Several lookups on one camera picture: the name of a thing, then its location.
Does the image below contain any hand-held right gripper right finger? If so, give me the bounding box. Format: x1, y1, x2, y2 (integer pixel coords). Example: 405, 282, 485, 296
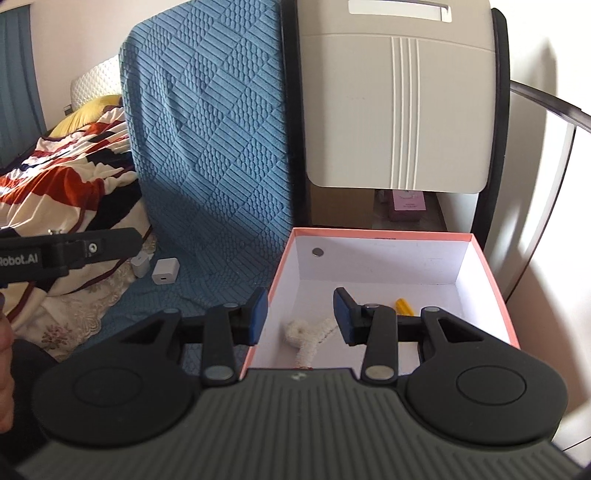
332, 286, 490, 384

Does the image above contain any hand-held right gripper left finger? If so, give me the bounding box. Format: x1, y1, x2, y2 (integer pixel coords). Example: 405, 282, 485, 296
117, 286, 269, 387

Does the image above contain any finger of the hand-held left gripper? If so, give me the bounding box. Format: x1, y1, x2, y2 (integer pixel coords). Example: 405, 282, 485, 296
48, 227, 145, 278

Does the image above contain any white fuzzy hair claw clip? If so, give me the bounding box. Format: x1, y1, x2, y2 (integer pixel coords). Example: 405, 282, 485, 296
283, 316, 340, 367

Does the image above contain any yellow screwdriver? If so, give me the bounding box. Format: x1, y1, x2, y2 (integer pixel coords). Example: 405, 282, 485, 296
393, 298, 423, 317

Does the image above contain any pink cardboard box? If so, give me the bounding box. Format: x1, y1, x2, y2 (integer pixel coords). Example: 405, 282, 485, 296
240, 226, 520, 370

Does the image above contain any person's left hand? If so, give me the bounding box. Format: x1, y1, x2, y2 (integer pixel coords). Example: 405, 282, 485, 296
0, 295, 14, 432

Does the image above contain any floral lace bed sheet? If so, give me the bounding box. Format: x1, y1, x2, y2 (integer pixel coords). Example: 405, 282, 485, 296
11, 231, 160, 361

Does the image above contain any red black white striped blanket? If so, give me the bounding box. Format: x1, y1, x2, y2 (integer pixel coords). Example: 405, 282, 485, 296
0, 106, 151, 333

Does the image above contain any pink packet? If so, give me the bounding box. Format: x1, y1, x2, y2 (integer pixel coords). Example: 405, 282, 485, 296
387, 189, 430, 222

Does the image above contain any yellow pillow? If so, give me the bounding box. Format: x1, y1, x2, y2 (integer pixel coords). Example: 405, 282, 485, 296
48, 95, 123, 138

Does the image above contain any blue textured cover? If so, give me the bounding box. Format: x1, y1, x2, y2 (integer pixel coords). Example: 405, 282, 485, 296
119, 0, 296, 365

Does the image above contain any white quilted headboard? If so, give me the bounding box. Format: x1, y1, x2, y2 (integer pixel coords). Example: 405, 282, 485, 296
69, 55, 123, 112

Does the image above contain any blue curtain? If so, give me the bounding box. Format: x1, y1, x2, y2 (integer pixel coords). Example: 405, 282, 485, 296
0, 4, 47, 167

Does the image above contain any cream plastic chair panel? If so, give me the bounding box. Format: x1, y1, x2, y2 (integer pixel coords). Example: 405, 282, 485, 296
295, 0, 497, 193

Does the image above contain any dark curved rail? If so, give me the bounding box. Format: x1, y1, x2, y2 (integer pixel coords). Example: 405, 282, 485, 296
508, 78, 591, 134

